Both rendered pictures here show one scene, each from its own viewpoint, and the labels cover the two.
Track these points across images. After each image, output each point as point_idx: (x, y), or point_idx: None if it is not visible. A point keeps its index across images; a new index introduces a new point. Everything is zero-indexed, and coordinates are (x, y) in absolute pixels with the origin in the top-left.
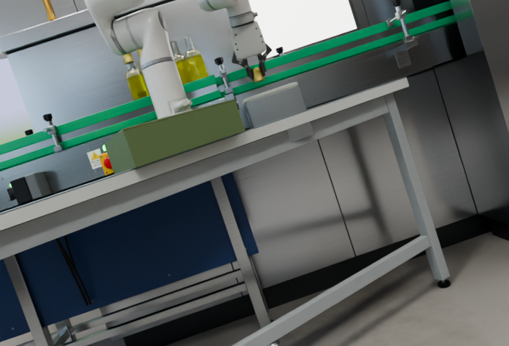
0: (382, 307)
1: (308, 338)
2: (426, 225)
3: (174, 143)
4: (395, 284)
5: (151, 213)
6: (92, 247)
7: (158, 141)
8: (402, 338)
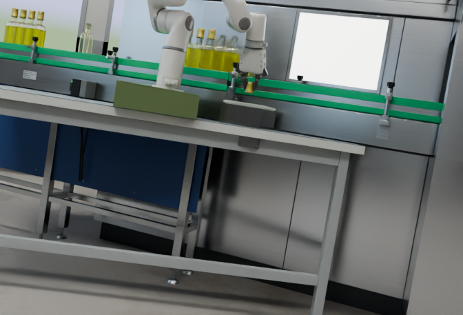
0: (260, 307)
1: (195, 291)
2: (321, 267)
3: (143, 103)
4: (290, 303)
5: (144, 145)
6: (100, 147)
7: (134, 97)
8: None
